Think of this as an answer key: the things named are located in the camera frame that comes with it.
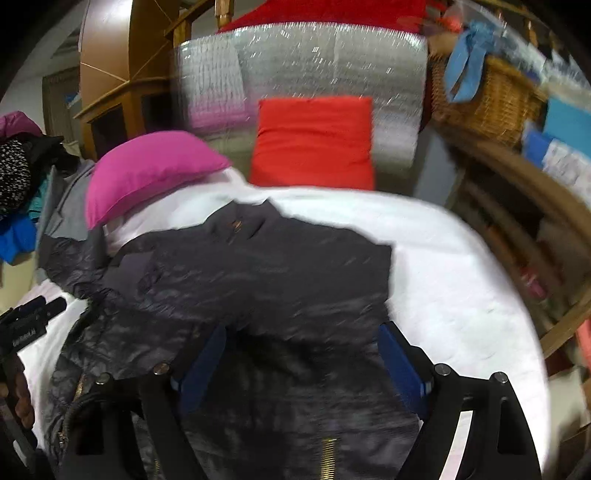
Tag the blue garment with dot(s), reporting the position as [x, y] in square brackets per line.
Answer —
[18, 236]

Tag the red blanket on headboard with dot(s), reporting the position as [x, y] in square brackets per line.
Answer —
[390, 14]

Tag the grey garment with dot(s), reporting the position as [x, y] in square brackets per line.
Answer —
[63, 209]

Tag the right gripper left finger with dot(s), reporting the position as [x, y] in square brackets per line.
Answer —
[99, 430]

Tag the person's left hand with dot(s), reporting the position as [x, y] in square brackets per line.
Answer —
[15, 388]

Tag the wooden cabinet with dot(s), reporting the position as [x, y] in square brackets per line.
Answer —
[125, 71]

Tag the light blue cloth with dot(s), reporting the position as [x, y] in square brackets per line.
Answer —
[465, 66]

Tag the magenta pillow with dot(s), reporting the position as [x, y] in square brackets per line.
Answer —
[145, 167]

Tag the white bed cover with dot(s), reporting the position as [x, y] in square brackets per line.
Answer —
[449, 295]

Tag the wooden shelf unit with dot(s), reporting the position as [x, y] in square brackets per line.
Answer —
[540, 233]

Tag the red pillow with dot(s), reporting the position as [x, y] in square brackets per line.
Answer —
[320, 142]

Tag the wicker basket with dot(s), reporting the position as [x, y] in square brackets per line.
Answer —
[505, 101]

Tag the silver foil insulation sheet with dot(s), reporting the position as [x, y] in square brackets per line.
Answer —
[221, 78]

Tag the black white speckled garment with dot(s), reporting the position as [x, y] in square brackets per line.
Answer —
[15, 178]

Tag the black quilted puffer jacket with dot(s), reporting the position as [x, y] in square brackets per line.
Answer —
[300, 385]

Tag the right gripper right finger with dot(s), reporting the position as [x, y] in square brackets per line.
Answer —
[499, 443]

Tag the purple garment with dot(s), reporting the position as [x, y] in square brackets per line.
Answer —
[17, 122]

